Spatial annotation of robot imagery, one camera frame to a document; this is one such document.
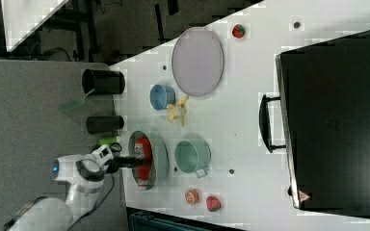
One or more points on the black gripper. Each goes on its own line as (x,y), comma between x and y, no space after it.
(126,162)

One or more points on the red felt ketchup bottle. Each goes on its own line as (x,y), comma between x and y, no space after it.
(144,151)

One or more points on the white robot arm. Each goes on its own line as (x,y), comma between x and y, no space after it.
(85,176)

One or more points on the green oval strainer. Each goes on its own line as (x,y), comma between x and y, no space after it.
(160,160)

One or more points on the green toy vegetable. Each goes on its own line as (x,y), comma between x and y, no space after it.
(108,140)

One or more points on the small black cylinder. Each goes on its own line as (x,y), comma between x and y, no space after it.
(103,124)

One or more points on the green mug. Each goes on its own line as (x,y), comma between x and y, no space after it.
(193,156)

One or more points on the peeled banana toy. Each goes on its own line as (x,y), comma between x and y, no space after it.
(177,111)

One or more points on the small blue bowl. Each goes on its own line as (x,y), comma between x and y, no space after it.
(161,96)

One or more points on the green spatula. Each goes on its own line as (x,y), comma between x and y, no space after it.
(73,104)

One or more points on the orange slice toy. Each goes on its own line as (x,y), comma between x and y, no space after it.
(191,197)

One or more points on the black cylinder cup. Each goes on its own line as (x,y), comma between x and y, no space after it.
(103,82)

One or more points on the red strawberry toy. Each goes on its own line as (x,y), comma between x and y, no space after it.
(213,203)

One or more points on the round lilac plate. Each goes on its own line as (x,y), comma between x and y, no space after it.
(197,62)

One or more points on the black toaster oven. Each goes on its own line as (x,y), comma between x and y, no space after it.
(324,97)

